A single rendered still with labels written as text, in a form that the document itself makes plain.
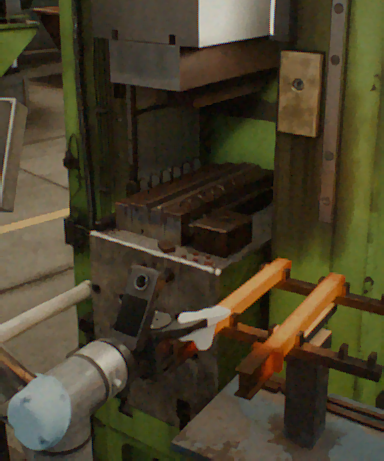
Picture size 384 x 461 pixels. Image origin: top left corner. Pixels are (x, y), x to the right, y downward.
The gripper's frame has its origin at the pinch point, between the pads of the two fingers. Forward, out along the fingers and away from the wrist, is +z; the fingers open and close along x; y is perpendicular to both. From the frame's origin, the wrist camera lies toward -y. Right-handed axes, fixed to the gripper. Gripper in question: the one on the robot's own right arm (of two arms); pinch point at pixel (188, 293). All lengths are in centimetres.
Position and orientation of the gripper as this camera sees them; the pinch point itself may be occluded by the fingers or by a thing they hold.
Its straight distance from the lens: 112.6
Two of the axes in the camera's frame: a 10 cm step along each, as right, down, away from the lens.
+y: 0.0, 9.4, 3.4
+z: 5.4, -2.9, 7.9
